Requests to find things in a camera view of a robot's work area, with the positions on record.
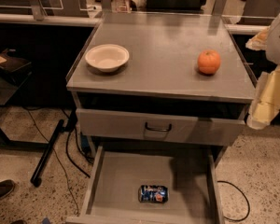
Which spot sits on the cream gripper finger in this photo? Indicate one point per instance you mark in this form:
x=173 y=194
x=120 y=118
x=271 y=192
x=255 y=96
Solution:
x=258 y=41
x=266 y=104

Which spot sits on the blue pepsi can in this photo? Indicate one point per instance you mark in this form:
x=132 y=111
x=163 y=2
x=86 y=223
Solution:
x=153 y=194

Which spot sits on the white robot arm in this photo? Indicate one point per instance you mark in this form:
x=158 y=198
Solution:
x=272 y=51

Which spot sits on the closed grey top drawer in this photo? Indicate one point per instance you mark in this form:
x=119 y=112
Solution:
x=130 y=125

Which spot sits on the grey cabinet with counter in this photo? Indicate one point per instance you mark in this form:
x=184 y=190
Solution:
x=162 y=76

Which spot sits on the open grey middle drawer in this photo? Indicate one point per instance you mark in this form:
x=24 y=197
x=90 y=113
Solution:
x=117 y=175

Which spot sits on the orange fruit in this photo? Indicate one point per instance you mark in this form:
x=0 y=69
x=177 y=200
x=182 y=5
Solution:
x=209 y=62

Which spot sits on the white bowl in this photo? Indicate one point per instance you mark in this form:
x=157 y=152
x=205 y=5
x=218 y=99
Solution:
x=107 y=58

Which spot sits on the black box on shelf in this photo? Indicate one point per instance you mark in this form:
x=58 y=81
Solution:
x=14 y=69

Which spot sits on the black stand leg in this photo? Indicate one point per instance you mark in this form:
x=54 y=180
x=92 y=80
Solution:
x=49 y=146

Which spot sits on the dark shoe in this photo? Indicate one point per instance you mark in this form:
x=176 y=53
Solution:
x=6 y=187

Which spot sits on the black drawer handle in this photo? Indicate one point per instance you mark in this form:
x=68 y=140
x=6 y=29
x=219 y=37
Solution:
x=158 y=129

